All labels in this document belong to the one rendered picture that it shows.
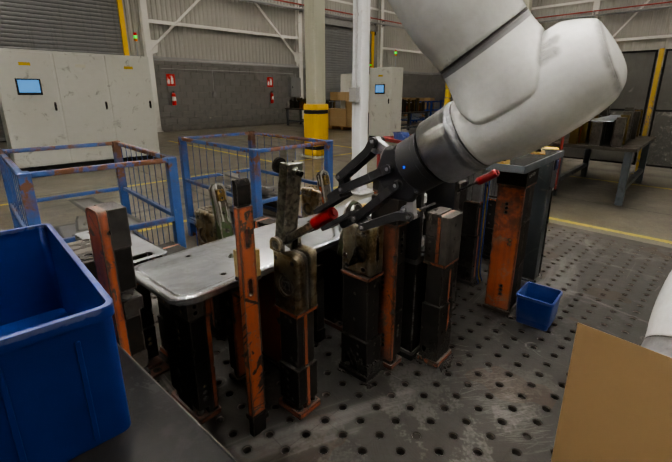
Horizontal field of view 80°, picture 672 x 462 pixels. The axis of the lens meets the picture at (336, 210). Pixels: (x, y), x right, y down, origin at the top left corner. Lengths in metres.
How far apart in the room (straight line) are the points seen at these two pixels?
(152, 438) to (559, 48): 0.51
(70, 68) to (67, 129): 1.05
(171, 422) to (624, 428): 0.64
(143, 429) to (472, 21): 0.49
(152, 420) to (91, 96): 8.41
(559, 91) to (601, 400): 0.52
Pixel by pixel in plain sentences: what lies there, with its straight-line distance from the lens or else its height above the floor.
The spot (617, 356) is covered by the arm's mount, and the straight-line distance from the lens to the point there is 0.75.
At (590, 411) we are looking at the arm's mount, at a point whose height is 0.85.
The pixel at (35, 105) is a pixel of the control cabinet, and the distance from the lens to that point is 8.60.
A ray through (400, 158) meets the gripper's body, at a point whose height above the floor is 1.25.
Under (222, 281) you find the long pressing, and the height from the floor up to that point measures 1.00.
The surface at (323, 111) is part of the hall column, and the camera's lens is 8.54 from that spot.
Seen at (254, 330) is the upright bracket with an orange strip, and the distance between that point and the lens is 0.76.
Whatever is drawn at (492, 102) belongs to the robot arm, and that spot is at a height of 1.32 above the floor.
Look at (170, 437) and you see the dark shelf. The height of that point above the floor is 1.03.
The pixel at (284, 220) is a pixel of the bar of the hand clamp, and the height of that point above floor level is 1.11.
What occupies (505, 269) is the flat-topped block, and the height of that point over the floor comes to 0.84.
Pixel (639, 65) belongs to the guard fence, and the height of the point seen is 1.75.
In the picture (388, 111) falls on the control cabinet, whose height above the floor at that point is 0.82.
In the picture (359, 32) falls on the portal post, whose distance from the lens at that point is 5.43.
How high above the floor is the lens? 1.33
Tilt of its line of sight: 16 degrees down
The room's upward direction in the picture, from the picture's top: straight up
